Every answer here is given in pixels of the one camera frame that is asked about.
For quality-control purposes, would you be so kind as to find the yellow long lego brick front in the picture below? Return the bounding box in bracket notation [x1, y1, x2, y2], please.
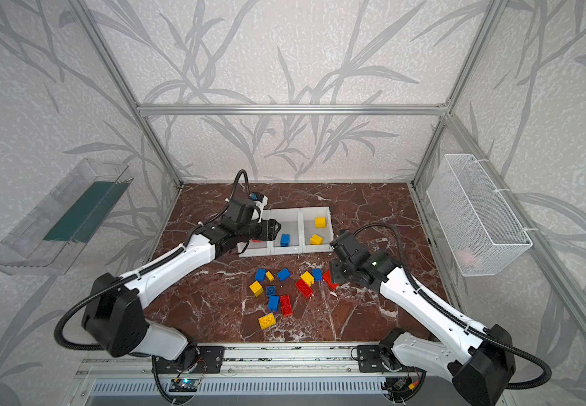
[258, 313, 276, 330]

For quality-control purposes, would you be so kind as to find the white wire mesh basket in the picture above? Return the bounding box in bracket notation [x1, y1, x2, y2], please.
[427, 154, 533, 277]

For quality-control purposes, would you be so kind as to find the white left bin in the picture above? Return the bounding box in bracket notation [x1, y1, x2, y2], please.
[236, 210, 276, 260]

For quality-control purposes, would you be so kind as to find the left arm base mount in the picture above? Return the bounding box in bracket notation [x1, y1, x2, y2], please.
[157, 335, 225, 374]

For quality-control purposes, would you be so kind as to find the white middle bin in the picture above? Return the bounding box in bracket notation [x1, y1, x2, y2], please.
[270, 208, 302, 255]

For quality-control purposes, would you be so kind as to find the aluminium frame rail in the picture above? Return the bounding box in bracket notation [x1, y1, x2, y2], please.
[74, 341, 502, 379]

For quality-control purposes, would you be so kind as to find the long red lego brick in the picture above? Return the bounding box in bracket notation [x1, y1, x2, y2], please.
[279, 295, 293, 317]

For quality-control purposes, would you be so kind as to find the yellow tall lego brick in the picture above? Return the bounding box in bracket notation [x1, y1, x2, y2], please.
[314, 218, 327, 228]

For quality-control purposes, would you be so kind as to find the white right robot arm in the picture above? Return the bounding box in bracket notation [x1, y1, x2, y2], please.
[330, 229, 552, 405]

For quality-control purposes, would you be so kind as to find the yellow square lego brick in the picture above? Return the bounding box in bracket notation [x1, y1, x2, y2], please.
[249, 281, 264, 297]

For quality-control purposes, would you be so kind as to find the pink object in basket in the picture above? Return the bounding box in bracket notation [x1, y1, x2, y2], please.
[456, 249, 479, 268]

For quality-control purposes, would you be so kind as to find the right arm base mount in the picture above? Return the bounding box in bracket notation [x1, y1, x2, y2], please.
[351, 328, 424, 373]

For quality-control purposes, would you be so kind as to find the clear plastic wall tray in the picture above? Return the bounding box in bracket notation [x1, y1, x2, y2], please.
[0, 158, 134, 276]

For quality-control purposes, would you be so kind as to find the green circuit board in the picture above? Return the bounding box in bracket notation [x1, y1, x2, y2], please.
[168, 377, 203, 393]

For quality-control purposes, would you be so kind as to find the white right bin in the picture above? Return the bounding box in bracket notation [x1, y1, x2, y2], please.
[301, 206, 334, 254]

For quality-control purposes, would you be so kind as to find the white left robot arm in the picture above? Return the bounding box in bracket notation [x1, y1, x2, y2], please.
[54, 169, 281, 364]

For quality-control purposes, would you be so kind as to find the white bin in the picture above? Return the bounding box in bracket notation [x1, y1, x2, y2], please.
[301, 206, 334, 254]
[236, 210, 276, 260]
[270, 208, 302, 255]

